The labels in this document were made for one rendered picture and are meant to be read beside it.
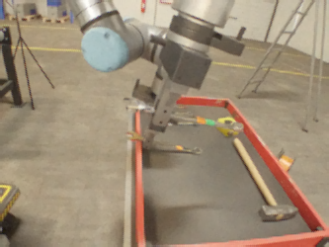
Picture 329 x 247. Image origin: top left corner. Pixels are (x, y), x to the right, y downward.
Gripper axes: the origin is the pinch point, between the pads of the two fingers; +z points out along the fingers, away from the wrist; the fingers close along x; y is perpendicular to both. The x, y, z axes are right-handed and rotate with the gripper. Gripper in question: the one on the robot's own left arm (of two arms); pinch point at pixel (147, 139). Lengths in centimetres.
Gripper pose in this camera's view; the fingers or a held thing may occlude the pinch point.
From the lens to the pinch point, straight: 69.7
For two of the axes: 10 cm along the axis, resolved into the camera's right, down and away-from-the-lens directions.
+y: 9.4, 2.5, 2.2
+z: -3.3, 8.1, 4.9
